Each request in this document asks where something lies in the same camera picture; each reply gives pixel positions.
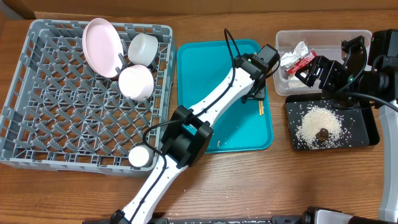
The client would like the wooden chopstick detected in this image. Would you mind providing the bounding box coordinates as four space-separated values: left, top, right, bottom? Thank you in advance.
260 101 264 115
258 101 263 116

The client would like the red snack wrapper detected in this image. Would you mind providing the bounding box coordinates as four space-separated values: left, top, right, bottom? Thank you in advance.
285 51 317 75

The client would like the white napkin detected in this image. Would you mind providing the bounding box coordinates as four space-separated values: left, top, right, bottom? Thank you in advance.
280 41 311 90

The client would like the white rice pile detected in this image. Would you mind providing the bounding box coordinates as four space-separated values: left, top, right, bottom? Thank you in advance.
293 106 352 150

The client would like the medium white bowl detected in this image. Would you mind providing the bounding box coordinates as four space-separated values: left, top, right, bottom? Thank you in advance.
118 65 154 101

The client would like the grey metal bowl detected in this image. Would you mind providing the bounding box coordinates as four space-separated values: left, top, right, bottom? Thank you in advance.
127 34 159 67

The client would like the small white cup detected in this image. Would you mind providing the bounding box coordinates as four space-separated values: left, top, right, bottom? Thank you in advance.
128 145 154 168

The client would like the large white plate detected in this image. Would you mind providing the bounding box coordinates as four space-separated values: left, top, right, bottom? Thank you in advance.
82 18 124 78

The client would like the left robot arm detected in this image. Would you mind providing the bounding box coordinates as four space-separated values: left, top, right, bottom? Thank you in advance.
109 54 278 223

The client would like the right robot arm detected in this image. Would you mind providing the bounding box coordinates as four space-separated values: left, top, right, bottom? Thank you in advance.
295 29 397 223

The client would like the black waste tray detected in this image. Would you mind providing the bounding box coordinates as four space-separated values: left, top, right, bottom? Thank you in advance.
285 93 380 151

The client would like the clear plastic bin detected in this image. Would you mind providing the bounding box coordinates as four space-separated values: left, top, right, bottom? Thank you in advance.
273 30 373 96

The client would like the teal serving tray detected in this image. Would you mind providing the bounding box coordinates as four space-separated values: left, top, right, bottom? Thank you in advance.
177 40 274 153

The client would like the grey dish rack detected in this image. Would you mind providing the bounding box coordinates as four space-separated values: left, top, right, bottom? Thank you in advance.
1 19 177 177

